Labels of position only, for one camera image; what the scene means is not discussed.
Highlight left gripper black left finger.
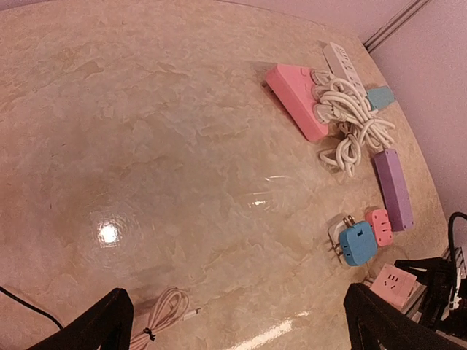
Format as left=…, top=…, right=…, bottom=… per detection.
left=31, top=288, right=134, bottom=350

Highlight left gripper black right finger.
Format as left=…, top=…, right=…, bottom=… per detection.
left=344, top=283, right=462, bottom=350

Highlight pink cube socket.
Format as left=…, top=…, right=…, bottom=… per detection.
left=370, top=264, right=417, bottom=311

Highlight thin white usb cable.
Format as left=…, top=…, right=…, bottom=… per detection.
left=129, top=287, right=202, bottom=350

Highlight blue plug adapter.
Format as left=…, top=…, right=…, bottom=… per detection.
left=339, top=221, right=377, bottom=266

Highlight small white plug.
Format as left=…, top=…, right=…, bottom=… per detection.
left=328, top=215, right=355, bottom=265

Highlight pink socket adapter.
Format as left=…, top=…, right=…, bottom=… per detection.
left=366, top=209, right=393, bottom=247

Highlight pink triangular socket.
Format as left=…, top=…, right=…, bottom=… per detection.
left=265, top=63, right=328, bottom=142

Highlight purple power strip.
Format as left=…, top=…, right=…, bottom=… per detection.
left=372, top=149, right=414, bottom=232

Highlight teal power strip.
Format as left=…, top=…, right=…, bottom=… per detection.
left=367, top=86, right=395, bottom=110

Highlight white power strip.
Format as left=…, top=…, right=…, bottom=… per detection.
left=323, top=42, right=367, bottom=96

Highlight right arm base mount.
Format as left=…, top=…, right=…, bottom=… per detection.
left=395, top=211, right=466, bottom=339

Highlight black usb cable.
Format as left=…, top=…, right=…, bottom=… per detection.
left=0, top=286, right=65, bottom=329

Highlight white coiled power cord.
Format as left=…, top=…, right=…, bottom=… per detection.
left=309, top=69, right=397, bottom=179

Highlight right aluminium frame post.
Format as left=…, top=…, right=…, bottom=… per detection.
left=363, top=0, right=432, bottom=53

